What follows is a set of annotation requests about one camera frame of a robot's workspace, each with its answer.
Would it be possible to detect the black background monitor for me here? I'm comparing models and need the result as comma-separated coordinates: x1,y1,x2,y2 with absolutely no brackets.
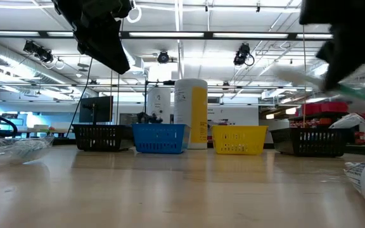
79,95,114,124

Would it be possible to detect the small black device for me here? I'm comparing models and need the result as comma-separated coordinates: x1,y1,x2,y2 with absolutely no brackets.
137,111,163,125

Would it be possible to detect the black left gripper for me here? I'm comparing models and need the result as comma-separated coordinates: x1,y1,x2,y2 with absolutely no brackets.
51,0,136,75

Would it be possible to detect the thin black hanging cable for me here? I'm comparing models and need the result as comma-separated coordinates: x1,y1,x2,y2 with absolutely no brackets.
65,56,94,134

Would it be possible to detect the black basket with toothbrushes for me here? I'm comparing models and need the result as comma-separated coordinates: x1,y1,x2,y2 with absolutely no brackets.
270,126,355,158

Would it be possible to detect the shelf with red bins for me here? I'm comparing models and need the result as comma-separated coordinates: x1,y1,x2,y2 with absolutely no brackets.
288,101,351,129

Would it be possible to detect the yellow plastic basket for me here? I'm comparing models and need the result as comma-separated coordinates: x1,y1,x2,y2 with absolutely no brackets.
210,125,269,156

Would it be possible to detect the black overhead beam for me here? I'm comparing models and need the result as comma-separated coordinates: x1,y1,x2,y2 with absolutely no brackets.
0,30,333,41

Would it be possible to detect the white yellow wipes canister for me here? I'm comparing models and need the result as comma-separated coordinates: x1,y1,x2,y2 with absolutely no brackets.
173,78,208,150

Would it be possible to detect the blue plastic basket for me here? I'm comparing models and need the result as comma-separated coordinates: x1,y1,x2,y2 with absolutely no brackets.
131,123,191,155

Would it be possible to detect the clear plastic bag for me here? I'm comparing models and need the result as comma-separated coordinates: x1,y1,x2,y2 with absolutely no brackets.
0,136,56,168

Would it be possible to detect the white cable loop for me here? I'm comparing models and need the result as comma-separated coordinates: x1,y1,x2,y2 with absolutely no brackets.
125,5,143,24

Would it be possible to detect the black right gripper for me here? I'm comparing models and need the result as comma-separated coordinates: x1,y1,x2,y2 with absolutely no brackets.
298,0,365,92

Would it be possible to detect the black basket with toothpaste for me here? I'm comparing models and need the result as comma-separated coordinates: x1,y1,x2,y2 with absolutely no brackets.
72,123,135,152

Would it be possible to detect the black ceiling spotlight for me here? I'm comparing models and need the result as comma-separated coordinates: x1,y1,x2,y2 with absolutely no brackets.
23,40,54,63
233,43,255,67
157,50,170,65

